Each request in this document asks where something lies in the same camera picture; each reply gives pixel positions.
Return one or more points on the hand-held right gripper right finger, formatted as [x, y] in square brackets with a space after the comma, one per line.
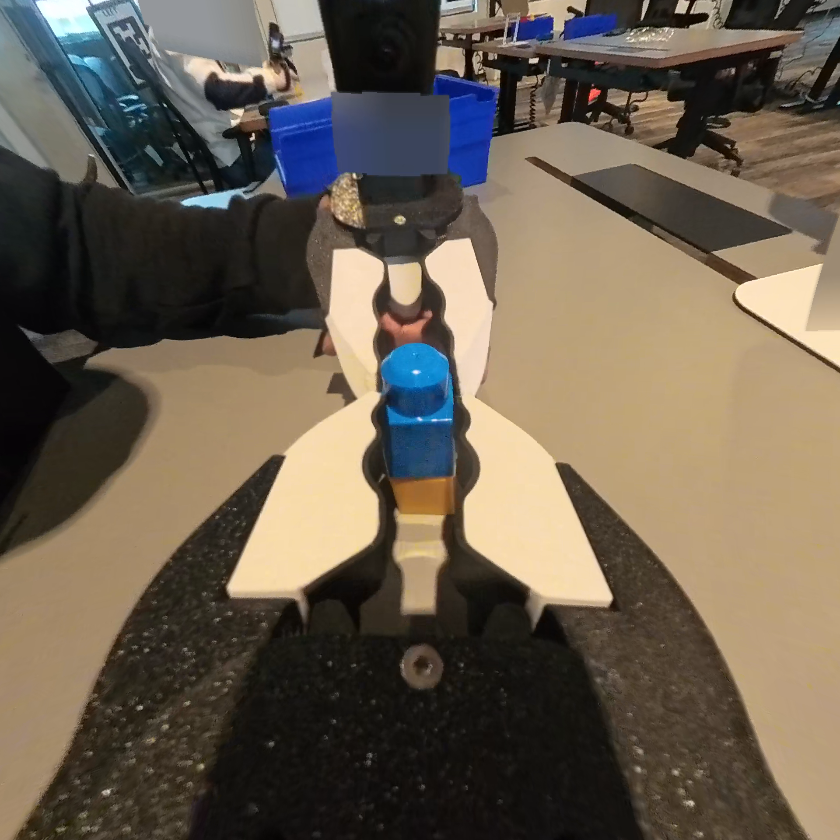
[531, 525]

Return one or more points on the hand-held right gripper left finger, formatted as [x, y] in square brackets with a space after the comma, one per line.
[302, 525]

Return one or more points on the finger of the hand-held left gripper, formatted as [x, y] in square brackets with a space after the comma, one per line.
[469, 308]
[351, 315]

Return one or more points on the yellow mega block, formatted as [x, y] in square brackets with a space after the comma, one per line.
[426, 495]

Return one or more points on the blue plastic bin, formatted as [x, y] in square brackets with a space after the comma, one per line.
[302, 144]

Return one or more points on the blue mega block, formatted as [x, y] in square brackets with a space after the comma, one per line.
[420, 433]

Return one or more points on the person's left forearm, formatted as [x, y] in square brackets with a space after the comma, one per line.
[164, 262]

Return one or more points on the background office desk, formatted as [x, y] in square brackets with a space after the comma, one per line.
[669, 46]
[472, 29]

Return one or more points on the small blue bin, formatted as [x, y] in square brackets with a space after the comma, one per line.
[590, 27]
[537, 29]

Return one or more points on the black desk mat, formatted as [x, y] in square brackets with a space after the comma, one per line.
[682, 207]

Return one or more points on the black-and-white tag sign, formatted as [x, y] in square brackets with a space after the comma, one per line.
[124, 33]

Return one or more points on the white desk mat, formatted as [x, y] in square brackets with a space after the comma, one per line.
[774, 308]

